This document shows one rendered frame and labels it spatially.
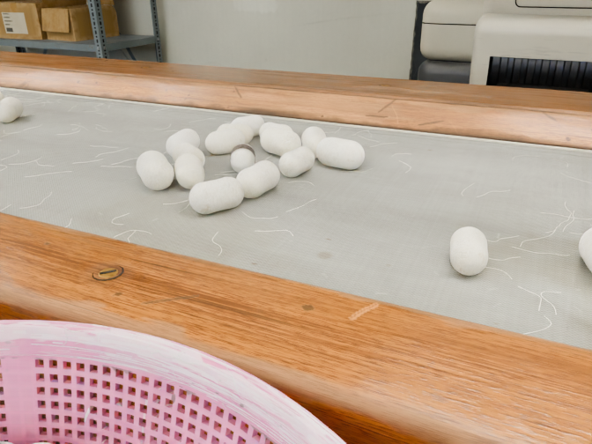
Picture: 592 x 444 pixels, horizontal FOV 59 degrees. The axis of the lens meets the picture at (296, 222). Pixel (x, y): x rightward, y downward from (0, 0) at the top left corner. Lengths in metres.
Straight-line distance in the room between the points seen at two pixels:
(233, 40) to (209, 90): 2.23
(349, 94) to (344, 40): 2.02
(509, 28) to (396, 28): 1.57
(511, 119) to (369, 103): 0.13
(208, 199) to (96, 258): 0.10
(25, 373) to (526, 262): 0.22
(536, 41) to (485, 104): 0.42
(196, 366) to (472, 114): 0.38
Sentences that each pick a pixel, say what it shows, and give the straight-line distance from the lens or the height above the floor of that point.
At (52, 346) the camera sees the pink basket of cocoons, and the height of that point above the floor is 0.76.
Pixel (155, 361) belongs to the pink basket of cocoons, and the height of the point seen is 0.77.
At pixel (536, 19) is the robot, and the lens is 0.92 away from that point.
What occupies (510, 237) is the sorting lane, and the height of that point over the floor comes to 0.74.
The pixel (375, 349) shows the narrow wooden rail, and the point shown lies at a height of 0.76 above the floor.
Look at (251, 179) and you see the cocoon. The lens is 0.33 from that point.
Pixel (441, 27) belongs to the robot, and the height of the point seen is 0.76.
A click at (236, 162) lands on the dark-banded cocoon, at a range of 0.38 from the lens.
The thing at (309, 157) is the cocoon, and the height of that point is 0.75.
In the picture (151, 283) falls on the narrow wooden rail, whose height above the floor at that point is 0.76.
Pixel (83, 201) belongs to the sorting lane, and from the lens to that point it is 0.36.
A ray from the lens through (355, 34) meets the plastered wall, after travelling 2.52.
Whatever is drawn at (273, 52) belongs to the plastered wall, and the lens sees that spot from 2.70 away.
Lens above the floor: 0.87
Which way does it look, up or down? 26 degrees down
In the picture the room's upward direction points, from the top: 1 degrees counter-clockwise
